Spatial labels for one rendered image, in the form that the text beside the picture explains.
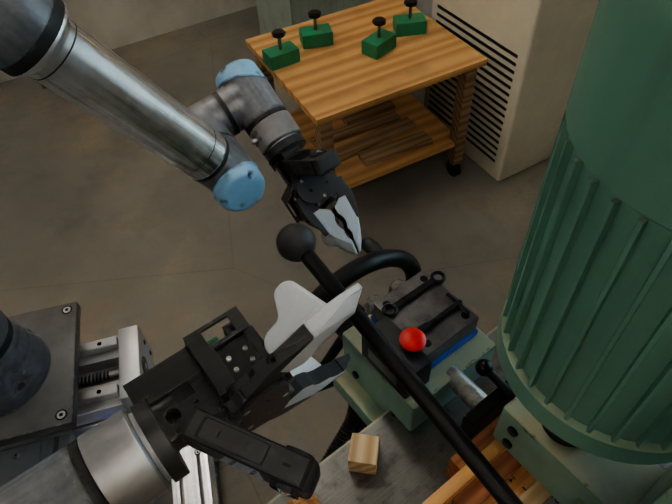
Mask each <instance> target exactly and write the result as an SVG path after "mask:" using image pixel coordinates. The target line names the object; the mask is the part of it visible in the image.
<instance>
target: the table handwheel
mask: <svg viewBox="0 0 672 504"><path fill-rule="evenodd" d="M387 267H398V268H401V269H402V270H403V271H404V273H405V276H406V281H407V280H409V279H410V278H412V277H413V276H415V275H416V274H418V273H419V272H421V271H422V269H421V266H420V264H419V262H418V260H417V259H416V258H415V257H414V256H413V255H412V254H411V253H409V252H407V251H404V250H401V249H395V248H389V249H381V250H376V251H373V252H370V253H367V254H365V255H362V256H360V257H358V258H356V259H354V260H352V261H351V262H349V263H347V264H346V265H344V266H343V267H341V268H340V269H338V270H337V271H335V272H334V273H333V275H334V276H335V277H336V278H337V279H338V281H339V282H340V283H341V284H342V285H343V287H344V288H345V289H346V288H347V287H348V286H350V285H351V284H352V283H354V282H355V281H357V280H359V279H360V278H362V277H364V276H366V275H367V274H370V273H372V272H374V271H377V270H380V269H383V268H387ZM312 294H313V295H315V296H316V297H318V298H319V299H321V300H322V301H324V302H325V303H328V302H330V301H331V300H332V298H331V297H330V296H329V295H328V293H327V292H326V291H325V290H324V288H323V287H322V286H321V285H319V286H318V287H317V288H316V289H315V290H314V291H313V292H312ZM352 326H353V324H352V323H351V322H350V320H349V319H347V320H346V321H345V322H344V323H342V324H341V325H340V327H339V328H338V329H337V330H336V332H335V333H336V334H337V335H338V337H337V338H336V340H335V341H334V343H333V344H332V346H331V347H330V349H329V351H328V352H327V354H326V355H325V357H324V358H323V359H322V361H321V362H320V364H321V365H325V364H327V363H329V362H331V361H332V360H334V359H335V358H336V356H337V355H338V354H339V352H340V351H341V350H342V348H343V336H342V334H343V333H344V332H345V331H346V330H348V329H349V328H351V327H352ZM331 387H334V384H333V381H332V382H331V383H330V384H328V385H327V386H325V387H324V388H323V389H321V390H320V391H323V390H326V389H329V388H331ZM320 391H318V392H320Z"/></svg>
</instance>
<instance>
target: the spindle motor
mask: <svg viewBox="0 0 672 504"><path fill-rule="evenodd" d="M497 351H498V357H499V361H500V364H501V368H502V371H503V373H504V375H505V377H506V380H507V382H508V384H509V385H510V387H511V389H512V390H513V392H514V394H515V395H516V397H517V398H518V399H519V401H520V402H521V403H522V404H523V406H524V407H525V408H526V409H527V410H528V411H529V412H530V413H531V414H532V416H533V417H534V418H535V419H536V420H537V421H539V422H540V423H541V424H542V425H543V426H545V427H546V428H547V429H548V430H549V431H551V432H552V433H554V434H555V435H557V436H558V437H560V438H561V439H563V440H564V441H566V442H568V443H570V444H571V445H573V446H575V447H577V448H579V449H581V450H583V451H586V452H588V453H591V454H593V455H596V456H598V457H602V458H605V459H609V460H612V461H616V462H622V463H628V464H638V465H656V464H667V463H671V462H672V0H599V2H598V6H597V9H596V12H595V15H594V18H593V22H592V25H591V28H590V31H589V34H588V38H587V41H586V44H585V47H584V50H583V54H582V57H581V60H580V63H579V66H578V70H577V73H576V76H575V79H574V82H573V86H572V89H571V92H570V95H569V98H568V102H567V106H566V109H565V113H564V116H563V119H562V122H561V125H560V129H559V132H558V135H557V138H556V141H555V145H554V148H553V151H552V154H551V157H550V161H549V164H548V167H547V170H546V173H545V176H544V180H543V183H542V186H541V189H540V192H539V196H538V199H537V202H536V205H535V208H534V212H533V215H532V218H531V221H530V224H529V228H528V231H527V234H526V237H525V240H524V244H523V247H522V250H521V253H520V256H519V260H518V263H517V266H516V269H515V272H514V276H513V279H512V282H511V285H510V288H509V292H508V295H507V298H506V301H505V304H504V307H503V310H502V313H501V316H500V319H499V324H498V329H497Z"/></svg>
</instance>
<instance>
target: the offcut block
mask: <svg viewBox="0 0 672 504"><path fill-rule="evenodd" d="M379 440H380V437H379V436H372V435H365V434H358V433H352V436H351V442H350V449H349V455H348V470H349V471H352V472H359V473H365V474H372V475H376V470H377V462H378V453H379Z"/></svg>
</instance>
